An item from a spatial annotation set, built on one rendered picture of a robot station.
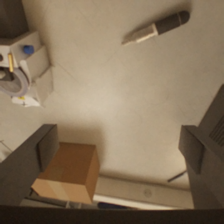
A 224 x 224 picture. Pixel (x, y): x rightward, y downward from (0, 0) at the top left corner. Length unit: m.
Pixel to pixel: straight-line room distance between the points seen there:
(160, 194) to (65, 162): 0.46
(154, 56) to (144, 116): 0.19
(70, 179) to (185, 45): 0.50
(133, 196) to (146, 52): 0.62
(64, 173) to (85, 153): 0.10
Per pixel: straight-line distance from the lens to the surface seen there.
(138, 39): 0.36
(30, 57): 0.39
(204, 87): 0.46
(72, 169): 0.59
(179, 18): 0.36
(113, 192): 0.80
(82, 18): 0.39
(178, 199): 0.86
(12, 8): 0.40
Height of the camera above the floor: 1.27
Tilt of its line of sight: 48 degrees down
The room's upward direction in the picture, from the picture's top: 167 degrees counter-clockwise
